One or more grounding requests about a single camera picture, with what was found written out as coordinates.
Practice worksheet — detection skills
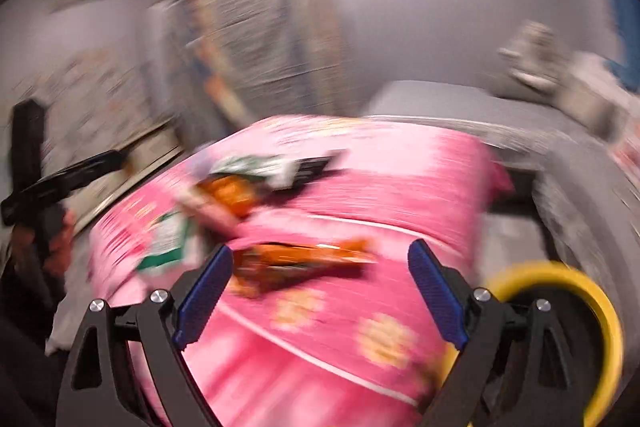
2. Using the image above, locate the blue curtain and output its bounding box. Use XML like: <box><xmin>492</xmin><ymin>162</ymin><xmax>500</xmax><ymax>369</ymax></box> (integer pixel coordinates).
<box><xmin>606</xmin><ymin>0</ymin><xmax>640</xmax><ymax>108</ymax></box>

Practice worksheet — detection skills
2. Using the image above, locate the grey quilted sofa bed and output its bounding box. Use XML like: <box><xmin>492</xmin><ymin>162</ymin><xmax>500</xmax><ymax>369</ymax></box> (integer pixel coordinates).
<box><xmin>361</xmin><ymin>79</ymin><xmax>581</xmax><ymax>138</ymax></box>
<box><xmin>530</xmin><ymin>127</ymin><xmax>640</xmax><ymax>293</ymax></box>

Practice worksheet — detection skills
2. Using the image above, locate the pink floral blanket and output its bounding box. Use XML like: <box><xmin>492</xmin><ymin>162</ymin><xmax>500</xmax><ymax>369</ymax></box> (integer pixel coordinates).
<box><xmin>87</xmin><ymin>114</ymin><xmax>516</xmax><ymax>427</ymax></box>

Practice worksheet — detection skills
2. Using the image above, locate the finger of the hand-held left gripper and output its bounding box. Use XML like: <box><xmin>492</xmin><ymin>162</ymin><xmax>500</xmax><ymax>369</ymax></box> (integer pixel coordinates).
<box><xmin>47</xmin><ymin>149</ymin><xmax>127</xmax><ymax>200</ymax></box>

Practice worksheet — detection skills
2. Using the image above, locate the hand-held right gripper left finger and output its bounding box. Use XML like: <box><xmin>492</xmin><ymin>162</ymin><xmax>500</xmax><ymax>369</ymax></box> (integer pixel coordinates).
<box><xmin>55</xmin><ymin>244</ymin><xmax>235</xmax><ymax>427</ymax></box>

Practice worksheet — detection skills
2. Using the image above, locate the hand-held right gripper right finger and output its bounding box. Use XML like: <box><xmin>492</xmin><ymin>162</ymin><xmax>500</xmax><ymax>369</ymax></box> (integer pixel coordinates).
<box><xmin>407</xmin><ymin>239</ymin><xmax>586</xmax><ymax>427</ymax></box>

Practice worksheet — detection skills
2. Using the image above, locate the person's left hand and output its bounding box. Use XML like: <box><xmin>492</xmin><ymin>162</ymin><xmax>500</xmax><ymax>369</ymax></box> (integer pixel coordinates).
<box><xmin>12</xmin><ymin>209</ymin><xmax>78</xmax><ymax>275</ymax></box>

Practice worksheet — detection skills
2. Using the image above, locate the grey printed hanging cloth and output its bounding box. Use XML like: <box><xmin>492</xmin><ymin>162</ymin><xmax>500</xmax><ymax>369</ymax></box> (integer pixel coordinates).
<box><xmin>167</xmin><ymin>0</ymin><xmax>353</xmax><ymax>140</ymax></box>

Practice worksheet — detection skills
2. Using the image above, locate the orange snack wrapper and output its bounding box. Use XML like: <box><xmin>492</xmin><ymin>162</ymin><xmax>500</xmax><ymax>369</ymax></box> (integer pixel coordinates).
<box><xmin>232</xmin><ymin>238</ymin><xmax>378</xmax><ymax>300</ymax></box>
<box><xmin>197</xmin><ymin>174</ymin><xmax>258</xmax><ymax>220</ymax></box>

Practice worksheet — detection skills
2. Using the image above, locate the green white carton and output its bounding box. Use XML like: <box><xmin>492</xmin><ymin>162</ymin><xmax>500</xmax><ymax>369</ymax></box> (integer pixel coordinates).
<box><xmin>136</xmin><ymin>209</ymin><xmax>198</xmax><ymax>280</ymax></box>

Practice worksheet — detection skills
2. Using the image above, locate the yellow round bin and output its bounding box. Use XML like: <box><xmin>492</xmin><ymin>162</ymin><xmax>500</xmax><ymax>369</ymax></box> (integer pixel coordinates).
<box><xmin>440</xmin><ymin>260</ymin><xmax>627</xmax><ymax>427</ymax></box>

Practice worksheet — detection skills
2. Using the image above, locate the colourful wall poster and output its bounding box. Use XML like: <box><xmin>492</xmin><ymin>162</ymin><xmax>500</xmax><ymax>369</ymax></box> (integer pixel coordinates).
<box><xmin>10</xmin><ymin>44</ymin><xmax>173</xmax><ymax>188</ymax></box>

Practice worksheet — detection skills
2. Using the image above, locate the grey crumpled bag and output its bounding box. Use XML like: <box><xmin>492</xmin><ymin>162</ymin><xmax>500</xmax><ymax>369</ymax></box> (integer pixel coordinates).
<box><xmin>497</xmin><ymin>21</ymin><xmax>568</xmax><ymax>96</ymax></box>

